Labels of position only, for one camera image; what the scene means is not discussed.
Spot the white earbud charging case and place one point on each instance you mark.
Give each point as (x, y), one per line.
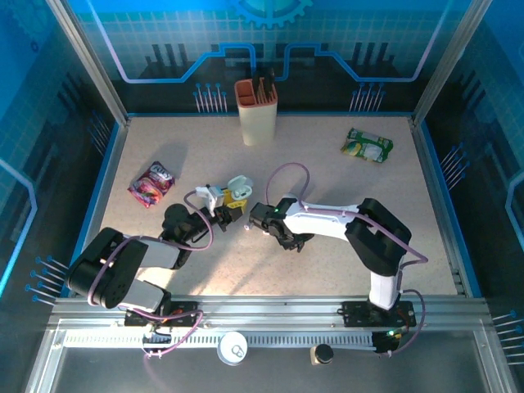
(241, 188)

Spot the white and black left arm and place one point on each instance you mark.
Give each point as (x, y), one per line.
(159, 254)

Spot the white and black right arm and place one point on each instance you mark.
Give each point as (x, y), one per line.
(319, 221)

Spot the pink snack bag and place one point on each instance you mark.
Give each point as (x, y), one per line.
(151, 184)

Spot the beige utensil holder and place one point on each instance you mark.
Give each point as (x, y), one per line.
(258, 123)

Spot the green snack bag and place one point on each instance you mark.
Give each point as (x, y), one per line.
(366, 145)

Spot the small jar with black lid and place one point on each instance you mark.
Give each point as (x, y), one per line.
(323, 354)

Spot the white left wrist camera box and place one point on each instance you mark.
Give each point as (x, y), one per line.
(209, 196)

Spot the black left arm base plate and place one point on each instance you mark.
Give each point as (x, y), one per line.
(184, 309)

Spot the aluminium side rail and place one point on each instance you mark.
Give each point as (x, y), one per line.
(442, 204)
(106, 184)

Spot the aluminium mounting rail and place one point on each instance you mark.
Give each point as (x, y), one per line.
(266, 311)

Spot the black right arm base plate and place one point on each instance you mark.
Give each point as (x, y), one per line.
(360, 313)

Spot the aluminium frame post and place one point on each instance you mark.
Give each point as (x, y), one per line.
(450, 57)
(90, 61)

